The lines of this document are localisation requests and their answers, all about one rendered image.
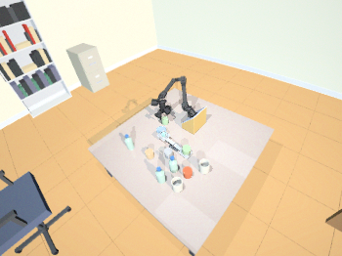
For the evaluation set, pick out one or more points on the orange cylinder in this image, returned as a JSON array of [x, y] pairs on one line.
[[187, 171]]

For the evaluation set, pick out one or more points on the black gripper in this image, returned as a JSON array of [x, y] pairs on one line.
[[158, 114]]

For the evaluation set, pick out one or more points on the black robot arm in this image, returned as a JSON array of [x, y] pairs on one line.
[[162, 95]]

